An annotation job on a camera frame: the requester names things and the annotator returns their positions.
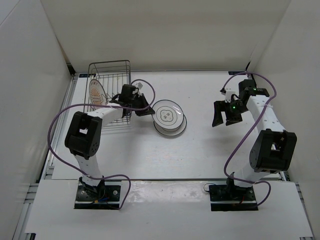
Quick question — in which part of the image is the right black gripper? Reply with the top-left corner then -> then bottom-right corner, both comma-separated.
212,100 -> 249,128

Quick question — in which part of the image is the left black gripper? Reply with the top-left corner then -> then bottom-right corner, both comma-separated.
129,93 -> 155,116

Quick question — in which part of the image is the orange patterned plate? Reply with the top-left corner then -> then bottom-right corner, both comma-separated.
89,79 -> 108,106

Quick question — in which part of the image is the green rimmed white plate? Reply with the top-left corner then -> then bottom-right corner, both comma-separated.
153,115 -> 188,139

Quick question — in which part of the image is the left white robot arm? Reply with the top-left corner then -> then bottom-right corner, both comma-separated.
64,93 -> 155,200

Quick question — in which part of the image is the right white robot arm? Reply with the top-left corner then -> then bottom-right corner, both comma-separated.
212,87 -> 297,200

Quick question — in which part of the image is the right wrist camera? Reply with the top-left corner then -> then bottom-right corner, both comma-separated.
220,87 -> 236,103

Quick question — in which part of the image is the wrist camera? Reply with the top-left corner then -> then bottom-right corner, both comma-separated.
118,84 -> 142,104
220,87 -> 236,103

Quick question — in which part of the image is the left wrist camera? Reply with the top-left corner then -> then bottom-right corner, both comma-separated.
118,84 -> 142,104

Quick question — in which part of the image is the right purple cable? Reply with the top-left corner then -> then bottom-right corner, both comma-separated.
224,71 -> 278,207

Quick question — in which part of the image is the purple cable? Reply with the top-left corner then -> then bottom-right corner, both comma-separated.
224,71 -> 278,207
47,79 -> 157,210

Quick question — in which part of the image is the wire dish rack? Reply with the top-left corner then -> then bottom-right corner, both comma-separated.
83,59 -> 133,126

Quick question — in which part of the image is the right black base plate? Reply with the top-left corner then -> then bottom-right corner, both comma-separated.
208,184 -> 259,212

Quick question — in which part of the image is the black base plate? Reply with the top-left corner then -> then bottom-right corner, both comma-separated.
208,184 -> 259,212
74,184 -> 121,210

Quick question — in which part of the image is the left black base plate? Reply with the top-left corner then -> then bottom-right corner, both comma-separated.
74,184 -> 121,210

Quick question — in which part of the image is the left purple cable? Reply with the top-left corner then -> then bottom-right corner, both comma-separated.
47,79 -> 157,210

